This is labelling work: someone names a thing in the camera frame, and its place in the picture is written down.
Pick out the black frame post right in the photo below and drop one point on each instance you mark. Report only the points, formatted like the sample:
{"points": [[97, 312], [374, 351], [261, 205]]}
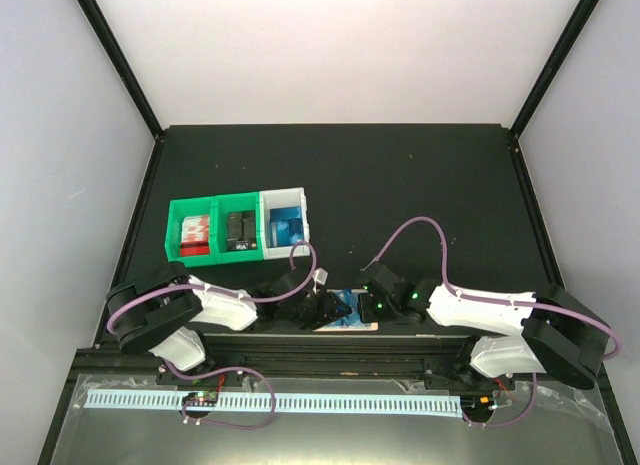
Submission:
{"points": [[572, 30]]}

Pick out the black frame post left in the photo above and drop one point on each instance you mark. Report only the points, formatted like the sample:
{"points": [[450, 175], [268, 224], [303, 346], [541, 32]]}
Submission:
{"points": [[108, 40]]}

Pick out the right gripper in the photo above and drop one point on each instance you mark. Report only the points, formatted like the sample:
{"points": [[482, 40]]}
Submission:
{"points": [[366, 313]]}

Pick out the left circuit board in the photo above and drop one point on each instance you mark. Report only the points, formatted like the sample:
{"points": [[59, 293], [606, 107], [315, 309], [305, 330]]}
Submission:
{"points": [[200, 399]]}

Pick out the green bin left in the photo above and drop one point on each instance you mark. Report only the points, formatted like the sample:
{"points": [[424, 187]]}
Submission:
{"points": [[178, 210]]}

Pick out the black frame post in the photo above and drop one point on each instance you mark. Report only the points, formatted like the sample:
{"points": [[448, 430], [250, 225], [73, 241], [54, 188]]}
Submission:
{"points": [[108, 40], [572, 30]]}

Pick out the black card stack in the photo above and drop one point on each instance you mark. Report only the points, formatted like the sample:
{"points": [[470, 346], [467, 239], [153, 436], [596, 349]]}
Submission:
{"points": [[241, 231]]}

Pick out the green bin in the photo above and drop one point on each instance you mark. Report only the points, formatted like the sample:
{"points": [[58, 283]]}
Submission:
{"points": [[225, 204], [178, 210]]}

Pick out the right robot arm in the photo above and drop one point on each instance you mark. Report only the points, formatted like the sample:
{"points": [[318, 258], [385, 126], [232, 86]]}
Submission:
{"points": [[547, 332]]}

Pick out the white slotted cable duct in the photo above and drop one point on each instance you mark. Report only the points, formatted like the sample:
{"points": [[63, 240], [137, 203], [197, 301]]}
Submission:
{"points": [[166, 400]]}

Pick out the circuit board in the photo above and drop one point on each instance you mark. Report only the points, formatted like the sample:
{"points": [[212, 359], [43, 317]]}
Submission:
{"points": [[200, 399], [477, 403]]}

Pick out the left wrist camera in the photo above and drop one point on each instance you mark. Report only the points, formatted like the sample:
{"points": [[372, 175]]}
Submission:
{"points": [[320, 276]]}

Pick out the tan leather card holder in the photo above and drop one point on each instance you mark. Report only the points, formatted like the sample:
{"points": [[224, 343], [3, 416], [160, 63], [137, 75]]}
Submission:
{"points": [[350, 325]]}

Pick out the green bin middle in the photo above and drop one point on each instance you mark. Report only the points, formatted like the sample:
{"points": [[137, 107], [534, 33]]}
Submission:
{"points": [[225, 204]]}

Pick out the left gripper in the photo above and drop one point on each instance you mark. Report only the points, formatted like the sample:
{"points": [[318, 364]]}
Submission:
{"points": [[326, 310]]}

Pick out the blue card stack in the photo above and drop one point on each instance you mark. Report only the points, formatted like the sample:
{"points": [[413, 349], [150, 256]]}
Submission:
{"points": [[285, 227]]}

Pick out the white bin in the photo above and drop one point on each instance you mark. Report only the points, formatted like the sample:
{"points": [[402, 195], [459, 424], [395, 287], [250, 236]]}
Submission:
{"points": [[280, 198]]}

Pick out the right circuit board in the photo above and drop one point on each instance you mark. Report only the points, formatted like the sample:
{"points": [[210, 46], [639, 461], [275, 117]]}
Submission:
{"points": [[477, 403]]}

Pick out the red white card stack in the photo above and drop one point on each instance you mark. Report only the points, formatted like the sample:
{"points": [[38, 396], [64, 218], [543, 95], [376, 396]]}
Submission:
{"points": [[194, 238]]}

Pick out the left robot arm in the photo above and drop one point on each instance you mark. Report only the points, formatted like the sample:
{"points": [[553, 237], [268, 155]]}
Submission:
{"points": [[154, 314]]}

